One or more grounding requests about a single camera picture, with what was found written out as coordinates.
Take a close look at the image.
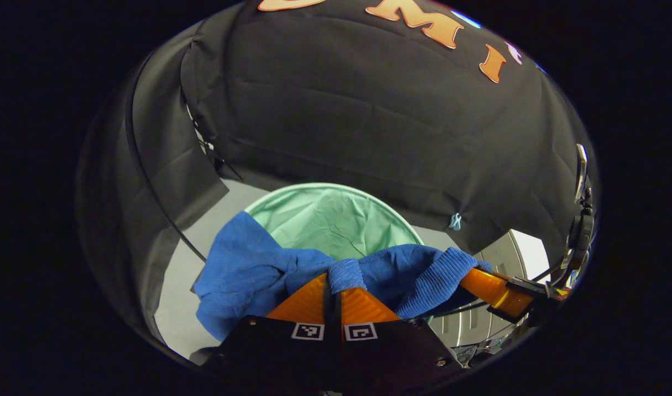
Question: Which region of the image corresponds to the blue corduroy jacket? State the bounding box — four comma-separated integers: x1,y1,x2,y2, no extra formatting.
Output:
193,211,493,343

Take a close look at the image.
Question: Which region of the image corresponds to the green laundry hamper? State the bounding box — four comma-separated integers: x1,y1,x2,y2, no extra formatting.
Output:
243,183,426,262

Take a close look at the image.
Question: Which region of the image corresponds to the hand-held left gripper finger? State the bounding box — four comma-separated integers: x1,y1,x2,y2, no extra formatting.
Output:
204,273,339,386
336,286,463,388

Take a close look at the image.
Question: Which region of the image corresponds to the black clothes rail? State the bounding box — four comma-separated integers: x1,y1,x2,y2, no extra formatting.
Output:
124,55,207,263

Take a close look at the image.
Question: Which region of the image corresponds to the black backdrop cloth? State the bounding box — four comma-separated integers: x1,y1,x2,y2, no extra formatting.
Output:
78,0,598,342

